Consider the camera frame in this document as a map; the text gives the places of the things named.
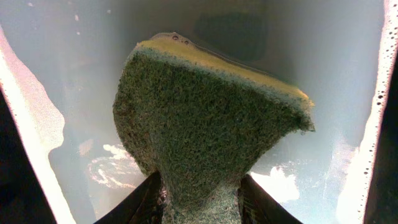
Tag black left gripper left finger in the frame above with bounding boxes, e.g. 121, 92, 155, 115
95, 171, 164, 224

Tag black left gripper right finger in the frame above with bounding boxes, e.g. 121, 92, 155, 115
238, 174, 302, 224

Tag black tub of soapy water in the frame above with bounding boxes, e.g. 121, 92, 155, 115
1, 0, 397, 223

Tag green yellow scrub sponge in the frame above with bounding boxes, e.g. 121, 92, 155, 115
113, 33, 315, 223

